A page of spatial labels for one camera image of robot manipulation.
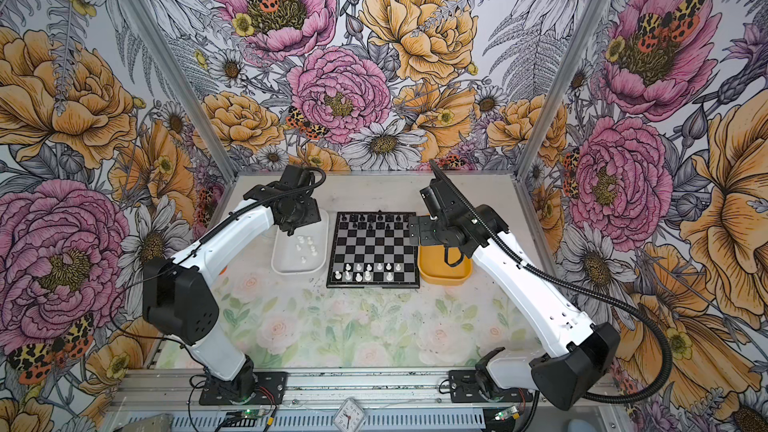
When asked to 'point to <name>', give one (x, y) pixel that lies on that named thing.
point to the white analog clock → (350, 417)
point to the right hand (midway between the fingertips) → (433, 239)
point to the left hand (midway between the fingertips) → (305, 223)
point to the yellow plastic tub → (434, 270)
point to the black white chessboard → (372, 250)
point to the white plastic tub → (305, 252)
